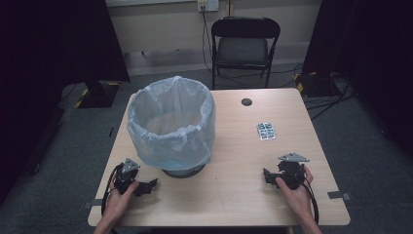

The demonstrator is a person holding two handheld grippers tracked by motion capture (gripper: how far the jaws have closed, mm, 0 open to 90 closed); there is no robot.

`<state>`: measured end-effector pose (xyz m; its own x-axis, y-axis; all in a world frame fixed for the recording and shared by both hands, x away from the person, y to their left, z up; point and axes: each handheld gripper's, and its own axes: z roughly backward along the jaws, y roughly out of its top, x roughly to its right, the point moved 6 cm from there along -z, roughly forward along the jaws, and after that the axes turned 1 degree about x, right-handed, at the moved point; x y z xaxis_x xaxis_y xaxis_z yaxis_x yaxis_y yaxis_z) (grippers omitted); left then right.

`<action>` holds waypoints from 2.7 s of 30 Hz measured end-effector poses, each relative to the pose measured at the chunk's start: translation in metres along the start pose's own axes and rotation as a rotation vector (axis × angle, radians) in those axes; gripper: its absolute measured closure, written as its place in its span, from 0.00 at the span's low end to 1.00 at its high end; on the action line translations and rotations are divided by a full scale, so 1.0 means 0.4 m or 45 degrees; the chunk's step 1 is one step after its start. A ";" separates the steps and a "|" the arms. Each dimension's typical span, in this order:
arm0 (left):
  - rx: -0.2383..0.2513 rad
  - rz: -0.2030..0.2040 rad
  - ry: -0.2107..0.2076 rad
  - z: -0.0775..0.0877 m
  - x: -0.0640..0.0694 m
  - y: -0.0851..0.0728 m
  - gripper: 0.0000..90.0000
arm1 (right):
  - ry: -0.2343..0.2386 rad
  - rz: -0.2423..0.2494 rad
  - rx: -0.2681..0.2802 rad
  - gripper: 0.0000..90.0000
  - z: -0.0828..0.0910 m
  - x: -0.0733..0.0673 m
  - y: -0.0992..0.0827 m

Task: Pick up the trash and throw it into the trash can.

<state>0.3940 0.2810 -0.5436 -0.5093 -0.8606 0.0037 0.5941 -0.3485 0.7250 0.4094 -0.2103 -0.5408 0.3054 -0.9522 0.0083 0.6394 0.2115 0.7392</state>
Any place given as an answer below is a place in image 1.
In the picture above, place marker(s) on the person's right hand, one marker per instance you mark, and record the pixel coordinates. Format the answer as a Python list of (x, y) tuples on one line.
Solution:
[(298, 198)]

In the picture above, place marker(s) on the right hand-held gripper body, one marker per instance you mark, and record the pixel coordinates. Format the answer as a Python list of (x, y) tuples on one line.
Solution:
[(292, 172)]

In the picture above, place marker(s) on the black curtain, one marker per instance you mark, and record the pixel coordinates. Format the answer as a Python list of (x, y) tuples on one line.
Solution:
[(48, 65), (373, 58)]

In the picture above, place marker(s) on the black yellow-striped stand base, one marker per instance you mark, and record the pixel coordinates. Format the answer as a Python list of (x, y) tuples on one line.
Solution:
[(316, 85), (99, 96)]

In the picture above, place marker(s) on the black folding chair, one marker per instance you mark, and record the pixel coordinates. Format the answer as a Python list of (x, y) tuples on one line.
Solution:
[(243, 48)]

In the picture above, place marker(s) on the person's left hand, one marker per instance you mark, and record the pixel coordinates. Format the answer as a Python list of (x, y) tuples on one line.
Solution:
[(117, 203)]

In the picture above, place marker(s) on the silver pill blister pack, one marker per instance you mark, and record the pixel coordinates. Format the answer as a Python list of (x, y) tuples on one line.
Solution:
[(266, 131)]

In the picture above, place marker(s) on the white wall socket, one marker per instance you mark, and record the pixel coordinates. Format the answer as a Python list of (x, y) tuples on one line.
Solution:
[(207, 5)]

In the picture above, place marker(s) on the bin with white plastic liner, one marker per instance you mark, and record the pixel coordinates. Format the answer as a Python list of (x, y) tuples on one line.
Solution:
[(172, 143)]

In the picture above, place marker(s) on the dark round table grommet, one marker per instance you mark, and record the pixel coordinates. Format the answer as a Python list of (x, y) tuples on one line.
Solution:
[(246, 102)]

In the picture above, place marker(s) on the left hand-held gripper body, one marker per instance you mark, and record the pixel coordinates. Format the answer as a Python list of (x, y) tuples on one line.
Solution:
[(125, 180)]

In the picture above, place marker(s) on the grey tape strip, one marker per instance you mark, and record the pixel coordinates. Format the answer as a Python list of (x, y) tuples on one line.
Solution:
[(92, 204), (339, 195)]

